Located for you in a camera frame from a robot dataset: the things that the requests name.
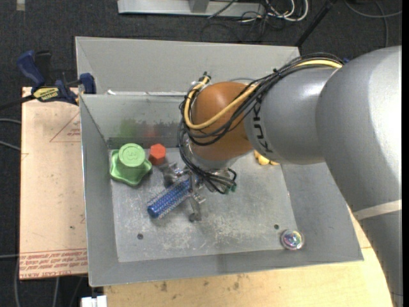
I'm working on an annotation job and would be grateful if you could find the red hexagonal block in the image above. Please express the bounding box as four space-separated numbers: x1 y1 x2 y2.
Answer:
148 143 167 166

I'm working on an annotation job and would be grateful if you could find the grey metal bin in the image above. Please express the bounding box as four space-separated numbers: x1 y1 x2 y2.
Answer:
75 36 364 288

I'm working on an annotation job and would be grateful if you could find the brown cardboard board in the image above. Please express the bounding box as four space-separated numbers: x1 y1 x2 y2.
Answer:
19 86 89 281

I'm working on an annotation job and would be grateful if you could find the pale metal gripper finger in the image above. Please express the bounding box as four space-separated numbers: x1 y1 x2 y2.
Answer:
160 162 187 188
187 193 207 223

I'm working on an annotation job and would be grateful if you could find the green star-based cup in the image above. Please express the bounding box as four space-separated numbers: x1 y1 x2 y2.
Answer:
109 143 153 187

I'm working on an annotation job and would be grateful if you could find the iridescent clear ball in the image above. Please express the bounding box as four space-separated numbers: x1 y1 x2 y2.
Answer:
280 229 305 251

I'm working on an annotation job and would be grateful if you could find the yellow toy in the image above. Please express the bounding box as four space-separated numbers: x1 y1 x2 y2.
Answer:
253 150 281 166

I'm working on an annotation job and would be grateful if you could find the blue spiky roller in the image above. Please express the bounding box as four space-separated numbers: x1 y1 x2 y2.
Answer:
146 178 192 219

